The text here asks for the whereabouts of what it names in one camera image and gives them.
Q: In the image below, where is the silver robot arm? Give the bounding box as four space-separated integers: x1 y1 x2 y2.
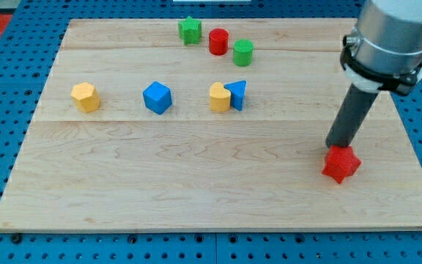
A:
340 0 422 96

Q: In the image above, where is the blue triangle block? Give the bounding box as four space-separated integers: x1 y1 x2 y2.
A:
224 81 247 111

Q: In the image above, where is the wooden board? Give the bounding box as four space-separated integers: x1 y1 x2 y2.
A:
0 18 422 233

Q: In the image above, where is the yellow heart block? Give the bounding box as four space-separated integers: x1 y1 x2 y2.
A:
210 82 232 112

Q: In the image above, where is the blue cube block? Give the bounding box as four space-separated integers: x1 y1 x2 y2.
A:
142 81 172 115

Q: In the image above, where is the green cylinder block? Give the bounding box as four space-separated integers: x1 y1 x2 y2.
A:
232 39 253 67

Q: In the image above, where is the red cylinder block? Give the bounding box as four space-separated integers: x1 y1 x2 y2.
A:
208 28 229 56

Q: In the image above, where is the green star block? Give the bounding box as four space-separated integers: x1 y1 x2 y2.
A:
178 16 201 45

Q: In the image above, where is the yellow hexagon block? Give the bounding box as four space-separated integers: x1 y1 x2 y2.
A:
70 82 100 113

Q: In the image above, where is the red star block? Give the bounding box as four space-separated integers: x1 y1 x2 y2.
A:
322 145 362 184

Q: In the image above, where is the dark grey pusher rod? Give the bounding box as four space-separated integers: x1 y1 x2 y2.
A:
325 84 377 148

